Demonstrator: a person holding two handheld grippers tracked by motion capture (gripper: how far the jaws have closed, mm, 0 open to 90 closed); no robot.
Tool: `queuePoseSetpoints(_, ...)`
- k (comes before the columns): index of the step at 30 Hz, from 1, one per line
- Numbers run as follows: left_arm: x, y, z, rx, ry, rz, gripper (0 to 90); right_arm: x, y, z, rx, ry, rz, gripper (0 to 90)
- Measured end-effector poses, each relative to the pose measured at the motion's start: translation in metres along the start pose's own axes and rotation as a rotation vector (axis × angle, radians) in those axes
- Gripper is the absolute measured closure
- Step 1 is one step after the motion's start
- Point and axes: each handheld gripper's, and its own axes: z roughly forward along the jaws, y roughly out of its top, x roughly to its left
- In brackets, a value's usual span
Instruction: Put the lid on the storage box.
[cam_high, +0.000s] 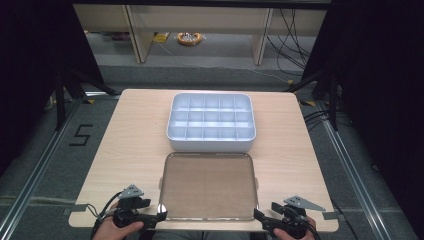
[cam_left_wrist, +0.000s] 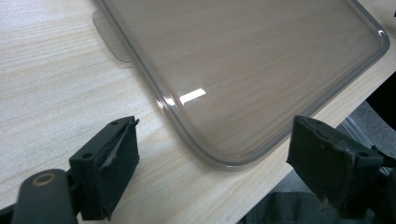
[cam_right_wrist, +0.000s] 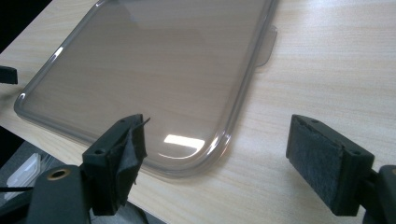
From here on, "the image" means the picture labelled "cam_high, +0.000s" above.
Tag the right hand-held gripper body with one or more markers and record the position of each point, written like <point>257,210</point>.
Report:
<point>295,216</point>

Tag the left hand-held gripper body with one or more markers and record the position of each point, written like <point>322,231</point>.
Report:
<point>128,216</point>

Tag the clear plastic lid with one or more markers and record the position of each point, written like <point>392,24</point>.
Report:
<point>208,186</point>

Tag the person's right hand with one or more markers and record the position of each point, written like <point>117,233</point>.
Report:
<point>301,234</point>

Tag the person's left hand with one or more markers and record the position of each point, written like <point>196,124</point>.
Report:
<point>113,232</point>

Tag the grey tape strip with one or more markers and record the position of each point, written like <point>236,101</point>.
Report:
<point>331,215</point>
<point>75,209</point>

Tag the white compartment box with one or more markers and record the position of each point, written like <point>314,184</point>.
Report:
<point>211,120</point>

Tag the yellow floor tape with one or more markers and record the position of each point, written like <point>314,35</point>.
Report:
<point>88,101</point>
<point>308,103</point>

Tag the black metal stand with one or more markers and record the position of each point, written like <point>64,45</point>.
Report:
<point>60,100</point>
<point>333,100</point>

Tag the dark curtain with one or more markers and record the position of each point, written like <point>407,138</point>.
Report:
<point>30,66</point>
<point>383,83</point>

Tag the yellow packet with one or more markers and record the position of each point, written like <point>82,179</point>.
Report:
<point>161,37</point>

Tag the aluminium floor rail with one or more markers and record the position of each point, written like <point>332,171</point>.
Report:
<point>350,173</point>
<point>36,170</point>

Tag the white desk frame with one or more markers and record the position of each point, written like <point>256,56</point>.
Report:
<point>200,20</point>

